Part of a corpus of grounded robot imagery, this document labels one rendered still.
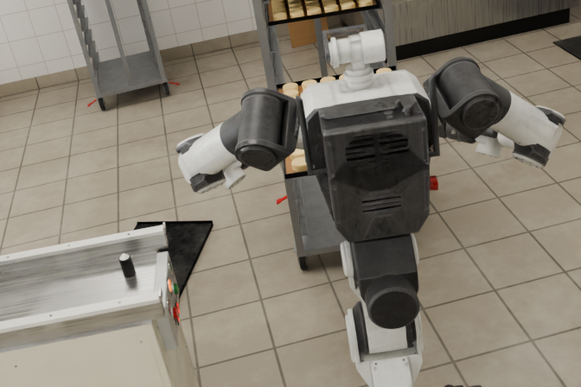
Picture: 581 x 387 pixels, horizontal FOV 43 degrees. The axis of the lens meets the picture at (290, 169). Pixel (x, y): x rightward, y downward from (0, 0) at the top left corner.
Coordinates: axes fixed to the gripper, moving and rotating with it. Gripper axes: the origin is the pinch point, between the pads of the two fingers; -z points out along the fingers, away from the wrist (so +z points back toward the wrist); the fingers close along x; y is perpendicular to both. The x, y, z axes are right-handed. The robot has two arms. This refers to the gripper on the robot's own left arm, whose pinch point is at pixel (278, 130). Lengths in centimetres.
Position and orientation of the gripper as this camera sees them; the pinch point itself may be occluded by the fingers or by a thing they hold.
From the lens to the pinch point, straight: 218.3
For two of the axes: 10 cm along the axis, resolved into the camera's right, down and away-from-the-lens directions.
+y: -7.4, -2.4, 6.3
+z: -6.6, 4.6, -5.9
